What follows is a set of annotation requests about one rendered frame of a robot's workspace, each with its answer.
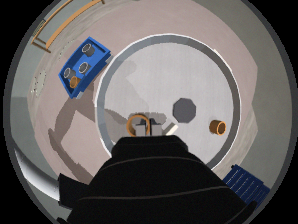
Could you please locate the blue crate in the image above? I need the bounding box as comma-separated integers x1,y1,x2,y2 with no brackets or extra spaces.
58,36,114,99

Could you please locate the grey round turntable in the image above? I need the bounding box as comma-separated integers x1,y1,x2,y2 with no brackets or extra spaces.
95,33,241,170

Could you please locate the grey metal sleeve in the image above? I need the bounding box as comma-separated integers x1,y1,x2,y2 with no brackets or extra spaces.
64,68,76,80
79,62,91,75
82,44,95,56

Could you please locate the bronze bushing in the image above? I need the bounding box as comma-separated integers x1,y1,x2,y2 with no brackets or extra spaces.
126,114,150,137
70,76,81,88
209,120,226,136

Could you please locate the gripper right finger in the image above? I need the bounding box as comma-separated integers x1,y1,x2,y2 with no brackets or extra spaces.
149,118,162,136

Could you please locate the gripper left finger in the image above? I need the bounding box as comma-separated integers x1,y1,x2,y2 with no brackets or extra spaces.
135,119,147,137

